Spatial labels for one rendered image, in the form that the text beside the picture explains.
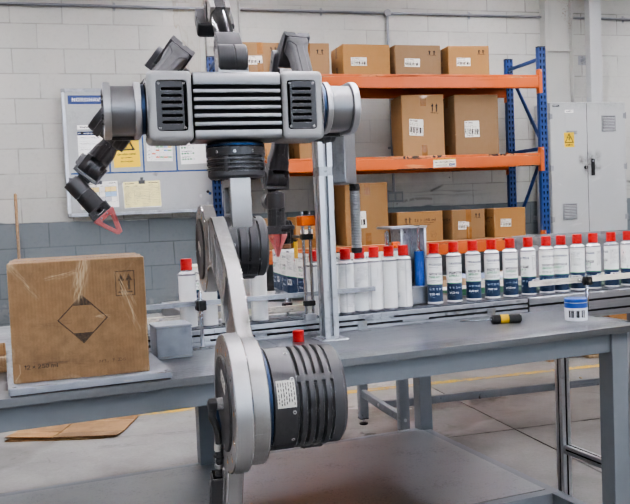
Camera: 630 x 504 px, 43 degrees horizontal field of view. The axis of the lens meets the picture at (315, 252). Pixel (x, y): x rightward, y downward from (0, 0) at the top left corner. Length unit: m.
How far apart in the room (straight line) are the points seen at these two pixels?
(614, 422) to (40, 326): 1.67
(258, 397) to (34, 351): 0.73
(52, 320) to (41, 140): 5.03
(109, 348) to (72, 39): 5.25
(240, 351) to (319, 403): 0.16
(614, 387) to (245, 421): 1.50
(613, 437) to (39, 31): 5.59
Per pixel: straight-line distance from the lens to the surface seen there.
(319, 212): 2.31
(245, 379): 1.31
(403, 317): 2.56
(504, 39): 7.96
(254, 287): 2.40
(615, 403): 2.59
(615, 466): 2.64
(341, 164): 2.33
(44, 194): 6.84
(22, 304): 1.90
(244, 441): 1.32
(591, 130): 7.86
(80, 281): 1.89
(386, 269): 2.56
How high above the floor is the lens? 1.21
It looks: 3 degrees down
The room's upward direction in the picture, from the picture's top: 2 degrees counter-clockwise
